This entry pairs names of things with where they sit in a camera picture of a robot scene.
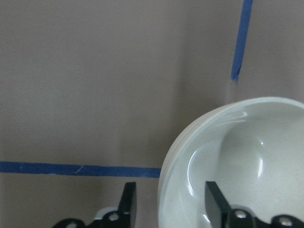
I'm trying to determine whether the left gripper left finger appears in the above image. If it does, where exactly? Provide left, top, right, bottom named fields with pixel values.
left=95, top=182, right=137, bottom=228

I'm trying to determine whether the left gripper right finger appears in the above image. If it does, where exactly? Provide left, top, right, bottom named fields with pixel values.
left=205, top=181, right=240, bottom=228

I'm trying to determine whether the beige ceramic bowl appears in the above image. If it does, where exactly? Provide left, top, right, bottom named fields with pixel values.
left=157, top=97, right=304, bottom=228

